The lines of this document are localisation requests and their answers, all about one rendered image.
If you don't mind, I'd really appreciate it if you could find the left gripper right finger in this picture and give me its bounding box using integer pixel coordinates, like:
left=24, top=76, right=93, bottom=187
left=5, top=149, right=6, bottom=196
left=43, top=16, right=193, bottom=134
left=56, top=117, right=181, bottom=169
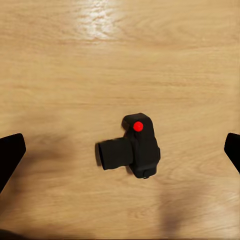
left=224, top=133, right=240, bottom=173

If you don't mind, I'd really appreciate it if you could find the digital camera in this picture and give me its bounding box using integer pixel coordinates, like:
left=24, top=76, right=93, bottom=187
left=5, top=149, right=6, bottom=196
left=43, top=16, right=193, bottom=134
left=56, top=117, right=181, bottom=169
left=98, top=112, right=161, bottom=179

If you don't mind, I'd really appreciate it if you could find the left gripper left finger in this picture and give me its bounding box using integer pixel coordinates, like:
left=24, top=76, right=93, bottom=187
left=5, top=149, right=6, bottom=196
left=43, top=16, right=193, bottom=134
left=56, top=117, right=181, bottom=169
left=0, top=133, right=26, bottom=193

